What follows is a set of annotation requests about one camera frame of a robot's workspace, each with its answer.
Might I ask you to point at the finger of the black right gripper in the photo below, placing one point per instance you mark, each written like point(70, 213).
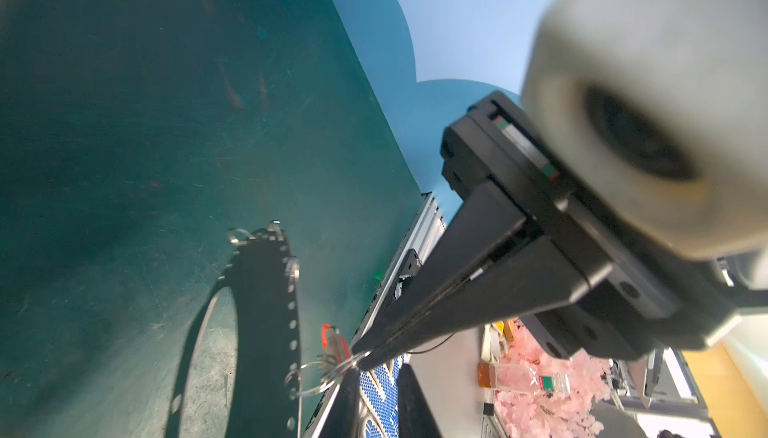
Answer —
point(538, 277)
point(487, 219)

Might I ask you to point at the small silver keyring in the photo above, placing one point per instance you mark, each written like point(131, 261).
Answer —
point(239, 236)

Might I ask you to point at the grey perforated metal ring plate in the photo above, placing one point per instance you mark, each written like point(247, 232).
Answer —
point(262, 276)

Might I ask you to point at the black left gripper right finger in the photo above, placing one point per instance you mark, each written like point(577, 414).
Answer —
point(415, 417)

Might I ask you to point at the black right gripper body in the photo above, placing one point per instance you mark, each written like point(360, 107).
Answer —
point(640, 298)

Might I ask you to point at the red key tag with keyring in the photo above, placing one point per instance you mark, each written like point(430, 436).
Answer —
point(335, 361)

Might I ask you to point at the left blue dotted work glove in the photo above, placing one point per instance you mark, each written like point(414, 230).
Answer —
point(379, 398)

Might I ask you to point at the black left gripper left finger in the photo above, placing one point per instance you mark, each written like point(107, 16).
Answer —
point(343, 420)

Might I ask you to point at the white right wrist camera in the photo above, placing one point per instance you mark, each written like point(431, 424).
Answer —
point(660, 108)

